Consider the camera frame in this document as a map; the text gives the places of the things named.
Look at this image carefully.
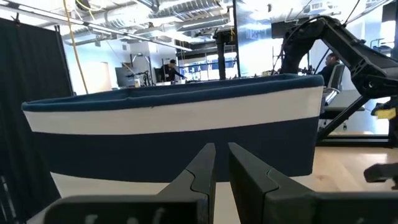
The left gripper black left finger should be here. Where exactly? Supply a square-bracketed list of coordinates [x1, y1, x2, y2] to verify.
[43, 142, 216, 224]

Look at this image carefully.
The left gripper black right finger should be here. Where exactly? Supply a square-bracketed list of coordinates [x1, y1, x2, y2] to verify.
[228, 142, 398, 224]

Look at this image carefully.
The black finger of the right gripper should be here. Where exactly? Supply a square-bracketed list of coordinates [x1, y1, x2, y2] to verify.
[363, 162, 398, 184]

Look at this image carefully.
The blue white striped fabric basket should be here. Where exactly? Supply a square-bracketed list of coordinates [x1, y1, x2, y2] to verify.
[21, 73, 325, 198]

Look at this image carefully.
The yellow and blue item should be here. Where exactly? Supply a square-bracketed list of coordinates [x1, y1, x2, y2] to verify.
[370, 101, 397, 121]

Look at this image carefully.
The grey office chair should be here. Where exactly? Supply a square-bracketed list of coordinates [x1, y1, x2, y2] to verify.
[322, 63, 346, 105]

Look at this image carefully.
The seated person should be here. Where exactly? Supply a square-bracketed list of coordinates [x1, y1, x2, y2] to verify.
[317, 52, 341, 88]

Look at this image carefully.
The standing person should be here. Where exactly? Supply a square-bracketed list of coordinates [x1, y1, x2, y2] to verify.
[159, 58, 187, 83]

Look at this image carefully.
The grey computer monitor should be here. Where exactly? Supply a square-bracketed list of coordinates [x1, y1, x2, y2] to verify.
[114, 66, 138, 88]

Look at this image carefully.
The black curtain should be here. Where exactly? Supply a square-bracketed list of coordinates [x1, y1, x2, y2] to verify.
[0, 17, 74, 224]

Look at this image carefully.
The black vertical frame post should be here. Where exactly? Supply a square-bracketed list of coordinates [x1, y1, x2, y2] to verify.
[387, 118, 398, 147]

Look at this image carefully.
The black horizontal frame bar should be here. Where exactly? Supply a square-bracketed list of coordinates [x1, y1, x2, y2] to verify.
[316, 134, 398, 148]

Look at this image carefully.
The black camera stand pole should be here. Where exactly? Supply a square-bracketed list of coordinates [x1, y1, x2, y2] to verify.
[213, 28, 238, 80]

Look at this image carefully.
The black table frame leg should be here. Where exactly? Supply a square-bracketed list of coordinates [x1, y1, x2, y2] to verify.
[0, 174, 18, 224]

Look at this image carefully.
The yellow hanging cable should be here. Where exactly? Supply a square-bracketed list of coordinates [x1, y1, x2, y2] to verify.
[62, 0, 90, 95]

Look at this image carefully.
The long ceiling light rail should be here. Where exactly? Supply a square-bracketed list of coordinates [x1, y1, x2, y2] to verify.
[0, 1, 193, 53]

